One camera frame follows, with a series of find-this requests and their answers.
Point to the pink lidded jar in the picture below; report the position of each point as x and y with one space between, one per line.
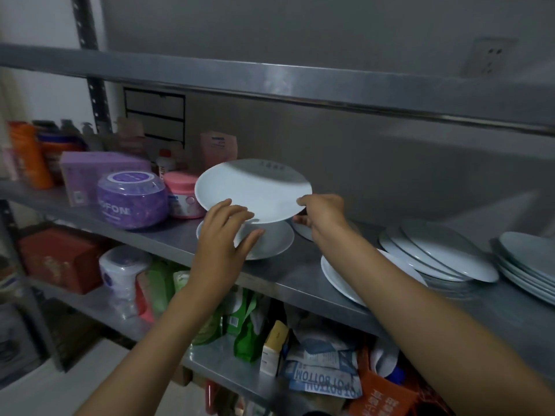
182 199

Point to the orange jar blue lid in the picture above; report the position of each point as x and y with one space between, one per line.
60 153

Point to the yellow white small box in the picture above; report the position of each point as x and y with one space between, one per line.
273 346

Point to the white bottle red cap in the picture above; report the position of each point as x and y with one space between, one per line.
165 166

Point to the purple round tub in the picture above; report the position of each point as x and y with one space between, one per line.
130 203

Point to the green white refill pouch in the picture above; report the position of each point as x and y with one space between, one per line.
210 329

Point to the grey metal shelf rack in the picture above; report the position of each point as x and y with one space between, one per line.
173 242

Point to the orange bottle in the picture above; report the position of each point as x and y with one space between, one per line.
30 155

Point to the red box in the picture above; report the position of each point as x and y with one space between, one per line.
60 259

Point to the stack of white plates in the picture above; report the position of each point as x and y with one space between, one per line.
529 255

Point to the purple box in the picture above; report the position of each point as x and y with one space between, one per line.
82 173

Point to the person's left hand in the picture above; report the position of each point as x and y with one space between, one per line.
217 255

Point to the person's right hand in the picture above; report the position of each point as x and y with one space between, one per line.
327 216

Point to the orange paper bag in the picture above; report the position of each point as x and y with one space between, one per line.
381 398

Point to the person's left forearm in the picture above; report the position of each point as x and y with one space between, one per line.
164 355

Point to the red packet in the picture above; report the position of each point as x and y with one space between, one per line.
143 298

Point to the small brown box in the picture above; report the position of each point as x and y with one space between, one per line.
130 138

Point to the dark pump bottle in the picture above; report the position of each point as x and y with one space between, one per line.
69 129
89 134

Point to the white wall socket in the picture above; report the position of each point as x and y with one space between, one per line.
490 56

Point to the grey blue printed bag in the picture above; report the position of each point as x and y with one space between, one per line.
321 372

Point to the blue cap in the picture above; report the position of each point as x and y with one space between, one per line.
395 375

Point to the person's right forearm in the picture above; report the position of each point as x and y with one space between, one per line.
433 324

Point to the pink tube white cap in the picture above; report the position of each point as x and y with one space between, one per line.
219 149

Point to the white wipes canister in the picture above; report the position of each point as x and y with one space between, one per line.
123 277

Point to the grey storage box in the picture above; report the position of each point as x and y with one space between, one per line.
17 342

